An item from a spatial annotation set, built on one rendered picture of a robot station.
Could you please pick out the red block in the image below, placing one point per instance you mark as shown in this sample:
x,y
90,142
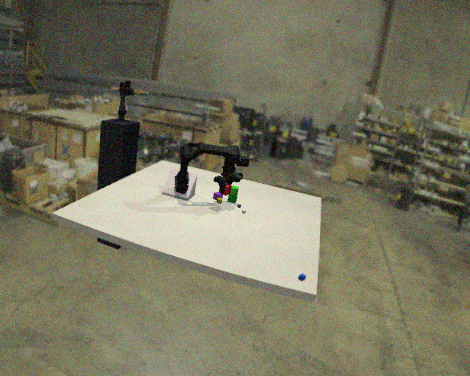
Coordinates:
x,y
227,190

